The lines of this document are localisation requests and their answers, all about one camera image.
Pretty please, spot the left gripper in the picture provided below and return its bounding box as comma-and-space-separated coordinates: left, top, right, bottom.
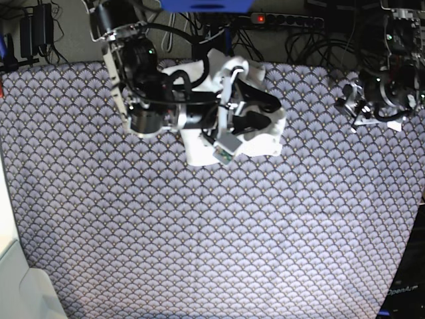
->
335, 78, 404, 133

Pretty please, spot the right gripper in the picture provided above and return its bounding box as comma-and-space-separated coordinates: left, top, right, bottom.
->
175, 56, 282, 166

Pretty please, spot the white T-shirt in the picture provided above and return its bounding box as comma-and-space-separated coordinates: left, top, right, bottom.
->
163, 49, 286, 160

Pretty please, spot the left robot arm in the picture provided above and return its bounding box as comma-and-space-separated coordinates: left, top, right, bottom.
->
335, 1, 424, 133

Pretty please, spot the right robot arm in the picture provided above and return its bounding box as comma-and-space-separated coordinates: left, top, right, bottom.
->
84, 1, 286, 167

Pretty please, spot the black power strip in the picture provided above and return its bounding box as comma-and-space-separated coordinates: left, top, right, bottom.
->
250, 13, 325, 29

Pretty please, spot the blue box overhead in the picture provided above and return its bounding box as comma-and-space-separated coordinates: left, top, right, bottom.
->
161, 0, 254, 13

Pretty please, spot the fan-patterned table cloth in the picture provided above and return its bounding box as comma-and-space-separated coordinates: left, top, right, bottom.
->
1, 62, 424, 318

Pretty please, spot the black device at right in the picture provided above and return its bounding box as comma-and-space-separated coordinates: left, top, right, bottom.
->
377, 205, 424, 318

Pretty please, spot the white plastic bin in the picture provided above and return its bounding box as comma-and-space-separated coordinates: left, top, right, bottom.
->
1, 240, 67, 318

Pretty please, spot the blue clamp handle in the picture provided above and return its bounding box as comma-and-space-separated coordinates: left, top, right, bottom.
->
224, 27, 232, 56

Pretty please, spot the grey looped cable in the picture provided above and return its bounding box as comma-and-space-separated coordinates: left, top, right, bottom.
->
161, 13, 177, 53

